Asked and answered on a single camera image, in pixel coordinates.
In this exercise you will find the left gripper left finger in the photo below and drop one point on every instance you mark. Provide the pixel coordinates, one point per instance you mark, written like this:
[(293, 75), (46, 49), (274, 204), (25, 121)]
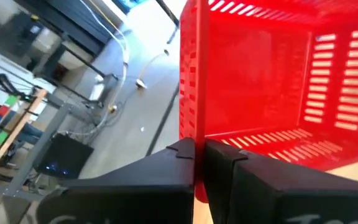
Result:
[(135, 202)]

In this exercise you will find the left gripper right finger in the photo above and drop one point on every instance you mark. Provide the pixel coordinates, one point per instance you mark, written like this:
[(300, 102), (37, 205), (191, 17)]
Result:
[(275, 199)]

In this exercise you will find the red plastic basket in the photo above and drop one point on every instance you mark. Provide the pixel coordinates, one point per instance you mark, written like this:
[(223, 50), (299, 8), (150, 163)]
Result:
[(259, 77)]

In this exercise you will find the black box with lights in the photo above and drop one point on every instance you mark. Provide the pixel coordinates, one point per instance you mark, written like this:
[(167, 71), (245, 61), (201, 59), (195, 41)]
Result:
[(64, 155)]

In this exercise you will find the wooden workbench grey legs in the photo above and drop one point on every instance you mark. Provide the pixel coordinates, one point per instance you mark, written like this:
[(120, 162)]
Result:
[(42, 141)]

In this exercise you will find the white power adapter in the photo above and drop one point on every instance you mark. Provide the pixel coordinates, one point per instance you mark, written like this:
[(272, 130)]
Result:
[(140, 83)]

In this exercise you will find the black desk leg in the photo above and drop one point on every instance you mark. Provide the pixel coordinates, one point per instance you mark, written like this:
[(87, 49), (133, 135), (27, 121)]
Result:
[(89, 60)]

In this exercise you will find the green block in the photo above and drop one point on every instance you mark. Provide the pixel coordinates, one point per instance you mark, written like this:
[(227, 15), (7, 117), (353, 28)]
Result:
[(11, 100), (0, 137)]

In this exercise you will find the red block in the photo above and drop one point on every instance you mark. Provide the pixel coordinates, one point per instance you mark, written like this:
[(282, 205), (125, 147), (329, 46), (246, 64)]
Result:
[(2, 110)]

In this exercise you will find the grey office desk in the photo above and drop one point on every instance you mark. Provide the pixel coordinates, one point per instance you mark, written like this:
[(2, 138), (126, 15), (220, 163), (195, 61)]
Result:
[(73, 18)]

